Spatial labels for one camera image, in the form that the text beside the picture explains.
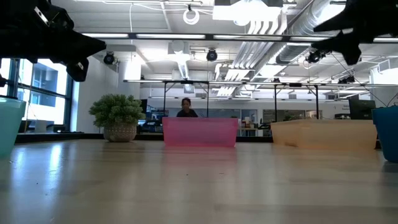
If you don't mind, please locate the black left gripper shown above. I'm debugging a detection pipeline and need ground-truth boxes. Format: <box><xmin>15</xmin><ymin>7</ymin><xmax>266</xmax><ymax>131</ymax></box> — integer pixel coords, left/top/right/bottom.
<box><xmin>0</xmin><ymin>0</ymin><xmax>106</xmax><ymax>82</ymax></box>

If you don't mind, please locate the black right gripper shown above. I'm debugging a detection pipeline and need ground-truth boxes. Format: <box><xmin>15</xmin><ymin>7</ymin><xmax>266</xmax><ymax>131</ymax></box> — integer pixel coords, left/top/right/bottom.
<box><xmin>311</xmin><ymin>0</ymin><xmax>398</xmax><ymax>66</ymax></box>

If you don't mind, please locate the green plant in woven pot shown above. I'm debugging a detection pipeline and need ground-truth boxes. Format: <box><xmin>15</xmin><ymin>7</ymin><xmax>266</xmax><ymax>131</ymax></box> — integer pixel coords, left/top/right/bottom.
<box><xmin>88</xmin><ymin>93</ymin><xmax>147</xmax><ymax>143</ymax></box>

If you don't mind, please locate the black computer monitor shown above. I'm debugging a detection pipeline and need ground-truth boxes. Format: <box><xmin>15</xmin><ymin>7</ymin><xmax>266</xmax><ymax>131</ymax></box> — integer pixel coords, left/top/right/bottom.
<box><xmin>348</xmin><ymin>98</ymin><xmax>376</xmax><ymax>121</ymax></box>

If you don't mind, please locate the long overhead light bar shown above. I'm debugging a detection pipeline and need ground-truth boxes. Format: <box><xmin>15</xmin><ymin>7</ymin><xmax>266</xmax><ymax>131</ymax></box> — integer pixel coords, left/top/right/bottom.
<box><xmin>80</xmin><ymin>30</ymin><xmax>398</xmax><ymax>44</ymax></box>

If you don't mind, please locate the teal plastic bin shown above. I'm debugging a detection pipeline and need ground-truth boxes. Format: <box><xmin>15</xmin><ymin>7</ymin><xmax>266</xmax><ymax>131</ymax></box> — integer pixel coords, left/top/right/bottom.
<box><xmin>0</xmin><ymin>96</ymin><xmax>27</xmax><ymax>158</ymax></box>

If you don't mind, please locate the blue plastic bin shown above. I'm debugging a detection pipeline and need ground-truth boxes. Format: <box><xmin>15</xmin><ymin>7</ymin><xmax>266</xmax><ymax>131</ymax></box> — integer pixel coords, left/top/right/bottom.
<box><xmin>371</xmin><ymin>105</ymin><xmax>398</xmax><ymax>164</ymax></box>

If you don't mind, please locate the person seated behind desk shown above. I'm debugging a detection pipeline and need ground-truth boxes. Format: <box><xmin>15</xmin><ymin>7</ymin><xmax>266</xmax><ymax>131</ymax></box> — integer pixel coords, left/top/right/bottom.
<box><xmin>176</xmin><ymin>97</ymin><xmax>199</xmax><ymax>118</ymax></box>

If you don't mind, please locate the pink translucent plastic bin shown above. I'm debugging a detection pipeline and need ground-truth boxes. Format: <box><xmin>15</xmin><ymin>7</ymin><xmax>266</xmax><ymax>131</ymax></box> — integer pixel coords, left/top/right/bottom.
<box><xmin>161</xmin><ymin>116</ymin><xmax>239</xmax><ymax>148</ymax></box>

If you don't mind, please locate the silver ventilation duct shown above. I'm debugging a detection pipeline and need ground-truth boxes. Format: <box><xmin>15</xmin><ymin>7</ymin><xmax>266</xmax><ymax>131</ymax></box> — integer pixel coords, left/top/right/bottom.
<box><xmin>275</xmin><ymin>0</ymin><xmax>346</xmax><ymax>65</ymax></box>

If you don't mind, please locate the black metal frame stand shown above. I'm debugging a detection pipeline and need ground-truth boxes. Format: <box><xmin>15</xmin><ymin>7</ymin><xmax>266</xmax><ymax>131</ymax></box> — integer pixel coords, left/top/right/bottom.
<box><xmin>162</xmin><ymin>80</ymin><xmax>210</xmax><ymax>118</ymax></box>
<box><xmin>273</xmin><ymin>83</ymin><xmax>320</xmax><ymax>121</ymax></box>

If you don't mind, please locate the white cable loop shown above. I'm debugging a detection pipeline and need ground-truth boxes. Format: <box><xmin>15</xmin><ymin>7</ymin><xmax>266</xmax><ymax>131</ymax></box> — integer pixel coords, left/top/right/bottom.
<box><xmin>182</xmin><ymin>7</ymin><xmax>200</xmax><ymax>26</ymax></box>

